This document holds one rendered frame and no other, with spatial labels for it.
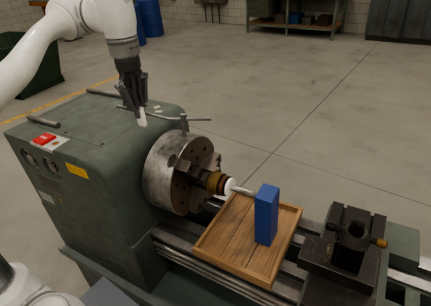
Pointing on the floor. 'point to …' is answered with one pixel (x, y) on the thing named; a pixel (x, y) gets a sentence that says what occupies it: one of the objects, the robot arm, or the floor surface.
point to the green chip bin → (50, 70)
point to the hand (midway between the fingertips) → (140, 116)
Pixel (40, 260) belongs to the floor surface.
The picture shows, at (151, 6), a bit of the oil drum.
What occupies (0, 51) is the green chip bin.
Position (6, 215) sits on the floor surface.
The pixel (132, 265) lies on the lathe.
